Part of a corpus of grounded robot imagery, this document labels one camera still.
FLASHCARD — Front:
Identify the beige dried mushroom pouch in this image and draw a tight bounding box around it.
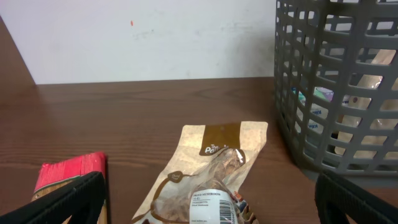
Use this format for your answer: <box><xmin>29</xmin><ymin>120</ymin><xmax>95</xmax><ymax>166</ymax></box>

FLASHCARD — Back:
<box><xmin>131</xmin><ymin>121</ymin><xmax>268</xmax><ymax>223</ymax></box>

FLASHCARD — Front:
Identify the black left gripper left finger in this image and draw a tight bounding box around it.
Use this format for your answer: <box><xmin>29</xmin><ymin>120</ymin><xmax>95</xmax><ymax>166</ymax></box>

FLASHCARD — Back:
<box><xmin>1</xmin><ymin>171</ymin><xmax>106</xmax><ymax>224</ymax></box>

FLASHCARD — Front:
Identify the Kleenex tissue multipack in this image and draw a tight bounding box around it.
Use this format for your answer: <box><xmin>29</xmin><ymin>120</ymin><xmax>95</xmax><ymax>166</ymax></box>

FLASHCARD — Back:
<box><xmin>298</xmin><ymin>86</ymin><xmax>349</xmax><ymax>134</ymax></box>

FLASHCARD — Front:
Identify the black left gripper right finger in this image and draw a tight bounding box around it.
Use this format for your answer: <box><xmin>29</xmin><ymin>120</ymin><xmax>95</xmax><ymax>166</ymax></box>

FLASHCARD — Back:
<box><xmin>315</xmin><ymin>172</ymin><xmax>397</xmax><ymax>224</ymax></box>

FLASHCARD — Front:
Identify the grey plastic lattice basket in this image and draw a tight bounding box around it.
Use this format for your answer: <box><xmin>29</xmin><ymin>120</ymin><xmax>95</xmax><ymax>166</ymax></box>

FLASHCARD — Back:
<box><xmin>274</xmin><ymin>0</ymin><xmax>397</xmax><ymax>178</ymax></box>

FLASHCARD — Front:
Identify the orange spaghetti package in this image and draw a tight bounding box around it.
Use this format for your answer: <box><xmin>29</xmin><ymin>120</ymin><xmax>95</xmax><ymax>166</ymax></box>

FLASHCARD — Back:
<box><xmin>31</xmin><ymin>152</ymin><xmax>108</xmax><ymax>224</ymax></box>

